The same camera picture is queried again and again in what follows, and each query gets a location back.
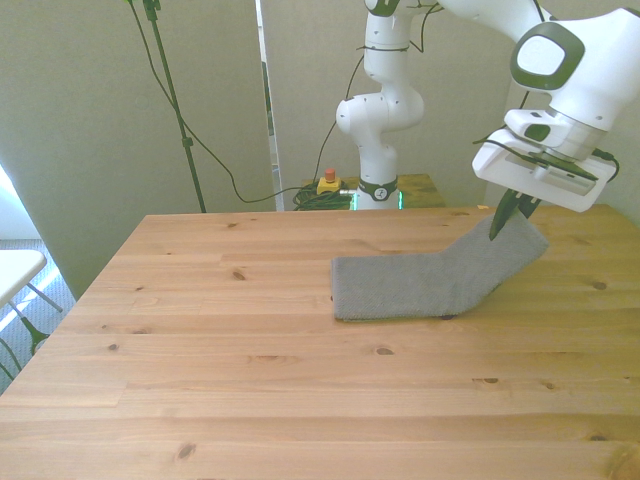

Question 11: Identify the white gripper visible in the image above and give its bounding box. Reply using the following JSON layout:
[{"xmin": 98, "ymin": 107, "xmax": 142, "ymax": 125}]
[{"xmin": 471, "ymin": 128, "xmax": 620, "ymax": 241}]

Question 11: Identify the grey towel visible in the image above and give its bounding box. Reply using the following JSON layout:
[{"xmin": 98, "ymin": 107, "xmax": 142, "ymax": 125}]
[{"xmin": 330, "ymin": 215, "xmax": 551, "ymax": 323}]

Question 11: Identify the yellow emergency stop button box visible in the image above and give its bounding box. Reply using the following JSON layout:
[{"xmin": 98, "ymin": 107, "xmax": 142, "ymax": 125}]
[{"xmin": 316, "ymin": 168, "xmax": 344, "ymax": 197}]

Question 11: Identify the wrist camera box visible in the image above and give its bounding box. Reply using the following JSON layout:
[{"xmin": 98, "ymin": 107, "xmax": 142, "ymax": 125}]
[{"xmin": 504, "ymin": 152, "xmax": 600, "ymax": 184}]

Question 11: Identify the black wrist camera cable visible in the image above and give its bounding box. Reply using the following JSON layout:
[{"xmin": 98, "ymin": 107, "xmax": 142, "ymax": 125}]
[{"xmin": 591, "ymin": 147, "xmax": 622, "ymax": 184}]

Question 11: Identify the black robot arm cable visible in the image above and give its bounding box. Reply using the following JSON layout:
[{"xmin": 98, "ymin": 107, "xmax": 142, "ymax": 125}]
[{"xmin": 313, "ymin": 0, "xmax": 442, "ymax": 189}]

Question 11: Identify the coiled dark cable bundle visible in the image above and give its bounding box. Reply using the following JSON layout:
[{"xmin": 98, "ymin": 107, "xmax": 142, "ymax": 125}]
[{"xmin": 291, "ymin": 184, "xmax": 357, "ymax": 212}]

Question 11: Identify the white vertical partition frame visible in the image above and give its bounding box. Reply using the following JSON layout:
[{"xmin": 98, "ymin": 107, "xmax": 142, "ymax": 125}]
[{"xmin": 254, "ymin": 0, "xmax": 286, "ymax": 212}]

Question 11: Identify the black stand cable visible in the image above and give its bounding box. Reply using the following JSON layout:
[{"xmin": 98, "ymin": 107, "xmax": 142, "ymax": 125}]
[{"xmin": 123, "ymin": 0, "xmax": 306, "ymax": 204}]

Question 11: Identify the black camera stand pole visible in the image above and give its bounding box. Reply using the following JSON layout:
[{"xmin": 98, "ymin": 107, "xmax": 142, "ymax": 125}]
[{"xmin": 142, "ymin": 0, "xmax": 208, "ymax": 214}]

